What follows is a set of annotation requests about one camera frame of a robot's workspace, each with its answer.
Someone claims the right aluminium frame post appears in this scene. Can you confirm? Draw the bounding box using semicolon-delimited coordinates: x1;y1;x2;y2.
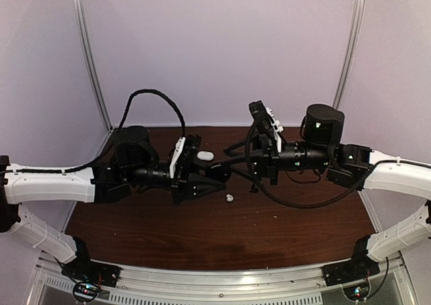
332;0;366;110

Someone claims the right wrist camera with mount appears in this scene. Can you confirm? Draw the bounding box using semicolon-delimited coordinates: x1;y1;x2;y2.
248;100;284;153

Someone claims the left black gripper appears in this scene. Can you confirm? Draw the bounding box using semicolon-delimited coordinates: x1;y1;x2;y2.
125;157;228;206

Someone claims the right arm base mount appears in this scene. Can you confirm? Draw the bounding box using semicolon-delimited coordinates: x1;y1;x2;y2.
322;260;380;303

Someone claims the front aluminium rail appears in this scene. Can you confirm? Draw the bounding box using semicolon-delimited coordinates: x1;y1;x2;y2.
33;244;415;305

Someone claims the white earbud charging case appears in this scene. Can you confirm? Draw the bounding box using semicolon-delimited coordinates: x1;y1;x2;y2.
197;151;215;162

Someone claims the black camera cable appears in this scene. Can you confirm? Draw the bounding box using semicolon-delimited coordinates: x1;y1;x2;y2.
63;88;187;176
245;123;374;209

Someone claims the black earbud charging case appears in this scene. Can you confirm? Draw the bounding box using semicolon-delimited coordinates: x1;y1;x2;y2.
205;163;232;183

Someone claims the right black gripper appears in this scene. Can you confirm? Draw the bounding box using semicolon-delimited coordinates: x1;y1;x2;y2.
222;131;331;185

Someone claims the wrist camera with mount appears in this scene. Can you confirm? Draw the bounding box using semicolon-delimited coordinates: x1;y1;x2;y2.
168;135;202;180
248;100;284;153

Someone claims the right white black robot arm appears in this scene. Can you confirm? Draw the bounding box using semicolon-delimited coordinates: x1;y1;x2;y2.
224;101;430;279

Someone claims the black earbud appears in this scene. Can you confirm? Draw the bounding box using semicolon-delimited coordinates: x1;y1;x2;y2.
249;184;259;193

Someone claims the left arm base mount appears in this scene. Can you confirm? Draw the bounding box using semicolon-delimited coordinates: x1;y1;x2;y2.
58;261;121;304

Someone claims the left aluminium frame post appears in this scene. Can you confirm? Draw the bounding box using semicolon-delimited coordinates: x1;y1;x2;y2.
73;0;112;132

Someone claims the right black camera cable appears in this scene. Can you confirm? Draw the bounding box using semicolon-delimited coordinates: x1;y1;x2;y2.
245;123;374;209

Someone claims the aluminium frame post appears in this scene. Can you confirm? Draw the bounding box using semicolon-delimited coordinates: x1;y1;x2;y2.
332;0;366;110
73;0;112;132

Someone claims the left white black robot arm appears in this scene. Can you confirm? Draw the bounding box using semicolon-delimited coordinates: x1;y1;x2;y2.
1;126;231;281

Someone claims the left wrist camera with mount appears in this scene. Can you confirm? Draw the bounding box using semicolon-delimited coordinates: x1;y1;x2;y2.
168;135;202;180

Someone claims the left black camera cable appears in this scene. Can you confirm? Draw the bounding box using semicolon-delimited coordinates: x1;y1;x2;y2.
63;88;187;176

